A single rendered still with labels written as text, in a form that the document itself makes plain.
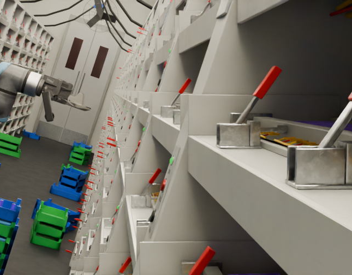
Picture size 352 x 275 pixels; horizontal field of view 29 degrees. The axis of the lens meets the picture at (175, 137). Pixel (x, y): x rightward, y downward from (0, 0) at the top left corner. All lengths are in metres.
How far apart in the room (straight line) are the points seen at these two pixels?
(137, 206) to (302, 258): 1.04
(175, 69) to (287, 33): 0.70
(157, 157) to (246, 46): 0.73
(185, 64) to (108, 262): 0.48
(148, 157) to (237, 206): 1.03
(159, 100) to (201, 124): 0.70
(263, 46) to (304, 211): 0.52
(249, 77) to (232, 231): 0.19
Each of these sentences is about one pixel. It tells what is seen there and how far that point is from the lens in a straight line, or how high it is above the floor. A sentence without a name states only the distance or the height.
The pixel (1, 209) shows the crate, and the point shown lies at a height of 0.44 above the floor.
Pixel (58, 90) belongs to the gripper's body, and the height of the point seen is 1.08.
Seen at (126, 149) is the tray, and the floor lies 0.98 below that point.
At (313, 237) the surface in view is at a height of 1.11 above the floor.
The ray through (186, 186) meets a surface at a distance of 0.85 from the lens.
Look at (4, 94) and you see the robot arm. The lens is 2.61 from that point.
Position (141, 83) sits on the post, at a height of 1.21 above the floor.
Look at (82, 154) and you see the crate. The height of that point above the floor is 0.11.
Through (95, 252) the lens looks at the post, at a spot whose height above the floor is 0.62.
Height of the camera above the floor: 1.14
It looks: 2 degrees down
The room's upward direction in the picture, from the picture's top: 18 degrees clockwise
